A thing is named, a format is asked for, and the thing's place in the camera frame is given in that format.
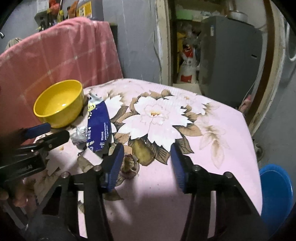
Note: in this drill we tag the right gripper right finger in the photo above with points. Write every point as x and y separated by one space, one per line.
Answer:
220 209

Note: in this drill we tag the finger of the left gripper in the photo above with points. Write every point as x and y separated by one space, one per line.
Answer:
35 131
54 140

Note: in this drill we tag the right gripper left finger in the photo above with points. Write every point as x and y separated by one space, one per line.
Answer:
56 218

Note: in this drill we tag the silver foil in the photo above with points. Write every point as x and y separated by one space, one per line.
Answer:
79 136

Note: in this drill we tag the blue milk powder sachet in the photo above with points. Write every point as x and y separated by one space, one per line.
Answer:
98 127

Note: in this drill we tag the purple brown peel scrap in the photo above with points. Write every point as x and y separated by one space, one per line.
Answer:
130 167

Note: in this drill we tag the left hand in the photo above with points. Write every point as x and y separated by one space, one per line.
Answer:
23 193

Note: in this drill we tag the yellow bowl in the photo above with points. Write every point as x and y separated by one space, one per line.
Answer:
60 104

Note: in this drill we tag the blue plastic bucket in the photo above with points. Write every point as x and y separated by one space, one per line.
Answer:
277 196

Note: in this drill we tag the grey rag on sink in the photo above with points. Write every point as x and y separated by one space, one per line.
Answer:
12 42

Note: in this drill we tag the red plaid cloth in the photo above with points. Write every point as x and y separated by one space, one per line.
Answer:
79 49

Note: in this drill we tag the pink floral tablecloth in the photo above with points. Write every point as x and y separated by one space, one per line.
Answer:
144 161

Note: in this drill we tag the large oil jug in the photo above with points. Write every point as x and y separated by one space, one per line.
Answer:
91 9

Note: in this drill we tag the red white sack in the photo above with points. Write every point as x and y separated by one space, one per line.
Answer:
188 69

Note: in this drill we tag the grey refrigerator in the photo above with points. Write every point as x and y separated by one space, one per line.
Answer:
230 59

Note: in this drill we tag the metal pot on fridge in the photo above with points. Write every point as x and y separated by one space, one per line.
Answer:
238 16

